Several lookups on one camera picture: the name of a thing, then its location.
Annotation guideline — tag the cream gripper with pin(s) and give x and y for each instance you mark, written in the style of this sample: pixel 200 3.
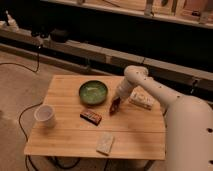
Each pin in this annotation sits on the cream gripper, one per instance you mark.
pixel 116 98

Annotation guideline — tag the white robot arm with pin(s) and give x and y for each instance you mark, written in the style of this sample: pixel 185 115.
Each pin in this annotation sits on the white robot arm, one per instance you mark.
pixel 189 121

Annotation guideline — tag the green ceramic bowl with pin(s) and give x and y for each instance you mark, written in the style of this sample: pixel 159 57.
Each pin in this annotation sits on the green ceramic bowl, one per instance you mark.
pixel 93 92

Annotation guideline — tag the white patterned box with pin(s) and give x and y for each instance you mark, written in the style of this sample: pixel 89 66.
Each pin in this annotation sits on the white patterned box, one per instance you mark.
pixel 139 98

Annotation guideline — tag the brown snack bar packet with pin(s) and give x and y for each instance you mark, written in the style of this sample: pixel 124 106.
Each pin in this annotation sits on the brown snack bar packet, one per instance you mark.
pixel 91 117

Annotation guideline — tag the wooden table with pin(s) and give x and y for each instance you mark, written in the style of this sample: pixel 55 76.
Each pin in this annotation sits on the wooden table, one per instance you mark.
pixel 138 133

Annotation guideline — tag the white cup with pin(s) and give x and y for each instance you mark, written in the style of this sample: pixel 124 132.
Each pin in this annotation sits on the white cup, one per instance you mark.
pixel 45 116

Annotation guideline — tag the black device on ledge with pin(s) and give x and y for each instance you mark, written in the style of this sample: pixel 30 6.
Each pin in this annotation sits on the black device on ledge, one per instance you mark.
pixel 59 35

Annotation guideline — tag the white bottle on ledge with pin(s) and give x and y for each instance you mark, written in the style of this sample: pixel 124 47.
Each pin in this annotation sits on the white bottle on ledge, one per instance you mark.
pixel 12 22

